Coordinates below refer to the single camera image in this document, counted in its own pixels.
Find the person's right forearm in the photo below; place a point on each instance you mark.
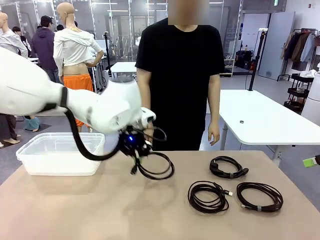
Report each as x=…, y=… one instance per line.
x=144, y=100

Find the black trolley cart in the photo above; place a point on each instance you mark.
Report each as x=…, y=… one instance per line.
x=297, y=92

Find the large white table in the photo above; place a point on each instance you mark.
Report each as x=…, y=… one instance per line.
x=262, y=117

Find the person's right hand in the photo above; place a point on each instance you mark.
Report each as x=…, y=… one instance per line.
x=149, y=133

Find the person in black t-shirt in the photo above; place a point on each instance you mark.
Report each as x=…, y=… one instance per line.
x=180, y=75

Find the person in purple hoodie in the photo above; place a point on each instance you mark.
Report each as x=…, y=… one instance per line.
x=43, y=45

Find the clothes rack with coats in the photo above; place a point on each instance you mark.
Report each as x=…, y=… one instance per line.
x=300, y=47

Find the person's left forearm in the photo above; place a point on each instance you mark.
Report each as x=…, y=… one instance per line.
x=214, y=110

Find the black pole stand white top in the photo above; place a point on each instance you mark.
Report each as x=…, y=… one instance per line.
x=257, y=60

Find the green exit sign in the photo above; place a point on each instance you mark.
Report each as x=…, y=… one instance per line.
x=275, y=2

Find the grey partition panel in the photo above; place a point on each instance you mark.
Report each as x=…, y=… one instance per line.
x=277, y=37

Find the mannequin in pale grey shirt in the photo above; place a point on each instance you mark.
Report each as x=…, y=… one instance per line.
x=10, y=42

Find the white crumpled cloth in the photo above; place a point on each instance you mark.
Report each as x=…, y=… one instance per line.
x=308, y=73

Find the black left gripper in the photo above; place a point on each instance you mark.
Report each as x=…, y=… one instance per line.
x=131, y=143

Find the clear plastic storage bin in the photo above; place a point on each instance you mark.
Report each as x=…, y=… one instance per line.
x=50, y=162

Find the person in varsity jacket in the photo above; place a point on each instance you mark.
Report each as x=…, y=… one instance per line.
x=23, y=42

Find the small white table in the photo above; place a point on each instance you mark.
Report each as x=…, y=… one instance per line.
x=123, y=67

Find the person with black hair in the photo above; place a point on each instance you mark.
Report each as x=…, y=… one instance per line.
x=60, y=27

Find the mannequin with orange shorts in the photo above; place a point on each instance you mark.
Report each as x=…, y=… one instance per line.
x=75, y=45

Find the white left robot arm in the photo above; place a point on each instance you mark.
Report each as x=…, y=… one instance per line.
x=30, y=87

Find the white shoe rack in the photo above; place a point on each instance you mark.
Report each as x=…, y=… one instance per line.
x=230, y=67

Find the black camera tripod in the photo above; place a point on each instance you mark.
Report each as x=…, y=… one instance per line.
x=108, y=55

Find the black bags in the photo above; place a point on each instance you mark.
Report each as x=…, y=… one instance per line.
x=243, y=58

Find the person's left hand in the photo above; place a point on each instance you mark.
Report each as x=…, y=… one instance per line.
x=213, y=132

